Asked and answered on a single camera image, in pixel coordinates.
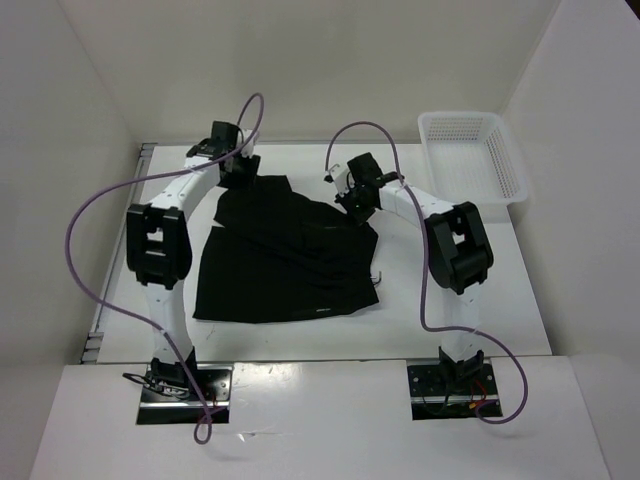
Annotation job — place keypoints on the white plastic basket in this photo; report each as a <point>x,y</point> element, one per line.
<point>471,156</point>

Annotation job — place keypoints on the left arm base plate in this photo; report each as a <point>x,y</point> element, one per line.
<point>162,404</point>

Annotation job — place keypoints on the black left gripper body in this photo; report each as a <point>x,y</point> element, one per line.
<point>243,173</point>

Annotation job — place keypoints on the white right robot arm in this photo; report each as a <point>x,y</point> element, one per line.
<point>457,253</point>

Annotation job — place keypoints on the aluminium frame rail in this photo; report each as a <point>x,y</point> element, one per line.
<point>93,341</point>

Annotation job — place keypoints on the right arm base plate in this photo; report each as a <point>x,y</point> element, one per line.
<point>432,399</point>

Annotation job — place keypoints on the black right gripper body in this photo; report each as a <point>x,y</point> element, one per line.
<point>353,203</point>

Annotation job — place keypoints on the black shorts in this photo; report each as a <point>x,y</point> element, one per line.
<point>275,256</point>

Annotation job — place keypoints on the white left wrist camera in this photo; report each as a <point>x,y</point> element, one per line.
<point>246,141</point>

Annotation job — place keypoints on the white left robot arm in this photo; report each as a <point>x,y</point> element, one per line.
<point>159,252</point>

